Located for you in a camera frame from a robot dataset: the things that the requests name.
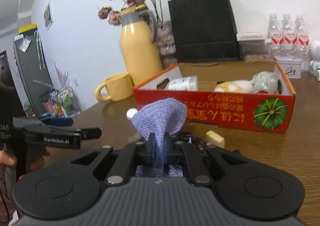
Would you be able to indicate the white round robot toy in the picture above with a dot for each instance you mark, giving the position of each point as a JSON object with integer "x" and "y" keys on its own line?
{"x": 315, "y": 58}

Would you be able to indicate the person left hand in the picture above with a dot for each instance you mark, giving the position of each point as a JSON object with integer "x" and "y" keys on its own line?
{"x": 8, "y": 159}

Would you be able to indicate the purple woven cloth pouch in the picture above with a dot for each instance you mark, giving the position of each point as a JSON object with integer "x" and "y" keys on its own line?
{"x": 159, "y": 118}

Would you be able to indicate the clear seed container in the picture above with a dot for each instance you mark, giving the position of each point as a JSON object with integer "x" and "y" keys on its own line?
{"x": 253, "y": 47}

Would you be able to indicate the water bottle middle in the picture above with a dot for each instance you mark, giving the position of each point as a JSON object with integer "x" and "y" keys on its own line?
{"x": 289, "y": 36}

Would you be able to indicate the iridescent bundle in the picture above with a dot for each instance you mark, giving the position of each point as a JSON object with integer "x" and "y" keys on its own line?
{"x": 265, "y": 82}

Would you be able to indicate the white tin box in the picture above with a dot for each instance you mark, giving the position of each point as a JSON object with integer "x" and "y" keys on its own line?
{"x": 291, "y": 65}

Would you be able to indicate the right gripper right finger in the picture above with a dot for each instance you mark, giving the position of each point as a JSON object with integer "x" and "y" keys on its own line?
{"x": 173, "y": 154}

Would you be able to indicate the black paper shopping bag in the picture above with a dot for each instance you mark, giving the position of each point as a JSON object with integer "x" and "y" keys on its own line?
{"x": 204, "y": 31}

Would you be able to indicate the knitted purple vase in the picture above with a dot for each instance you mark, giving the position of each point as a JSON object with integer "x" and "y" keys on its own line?
{"x": 166, "y": 44}

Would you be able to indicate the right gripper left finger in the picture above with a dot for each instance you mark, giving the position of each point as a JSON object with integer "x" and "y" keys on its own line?
{"x": 147, "y": 150}

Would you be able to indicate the yellow thermos jug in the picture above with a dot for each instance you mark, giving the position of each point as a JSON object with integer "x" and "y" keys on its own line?
{"x": 138, "y": 43}

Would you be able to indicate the beige eraser block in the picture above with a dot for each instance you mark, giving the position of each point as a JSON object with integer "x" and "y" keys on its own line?
{"x": 215, "y": 139}

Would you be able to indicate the yellow white plush toy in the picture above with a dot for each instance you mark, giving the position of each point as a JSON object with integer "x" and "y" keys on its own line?
{"x": 238, "y": 86}

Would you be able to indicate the yellow ceramic mug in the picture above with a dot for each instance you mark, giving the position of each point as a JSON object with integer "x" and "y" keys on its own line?
{"x": 115, "y": 88}

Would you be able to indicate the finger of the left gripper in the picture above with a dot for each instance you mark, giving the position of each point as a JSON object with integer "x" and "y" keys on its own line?
{"x": 57, "y": 121}
{"x": 90, "y": 133}

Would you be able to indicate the clear cotton swab box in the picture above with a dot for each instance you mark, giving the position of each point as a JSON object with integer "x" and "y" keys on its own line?
{"x": 189, "y": 83}

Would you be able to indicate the water bottle right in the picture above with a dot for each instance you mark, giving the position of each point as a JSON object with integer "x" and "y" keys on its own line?
{"x": 302, "y": 44}

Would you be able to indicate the red cardboard box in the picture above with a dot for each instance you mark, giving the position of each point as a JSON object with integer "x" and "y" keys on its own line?
{"x": 258, "y": 111}

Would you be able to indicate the small white bottle cap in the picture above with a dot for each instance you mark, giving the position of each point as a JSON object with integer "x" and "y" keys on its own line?
{"x": 130, "y": 113}

